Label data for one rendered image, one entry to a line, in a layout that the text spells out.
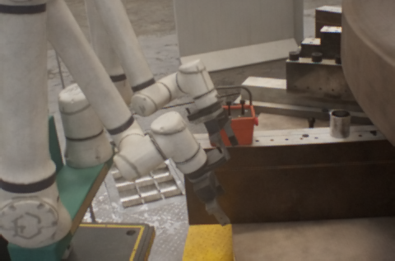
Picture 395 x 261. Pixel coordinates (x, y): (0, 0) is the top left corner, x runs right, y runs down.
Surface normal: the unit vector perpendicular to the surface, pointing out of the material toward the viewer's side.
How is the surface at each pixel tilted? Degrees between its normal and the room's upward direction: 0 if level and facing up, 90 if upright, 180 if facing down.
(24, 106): 91
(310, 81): 90
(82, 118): 90
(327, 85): 90
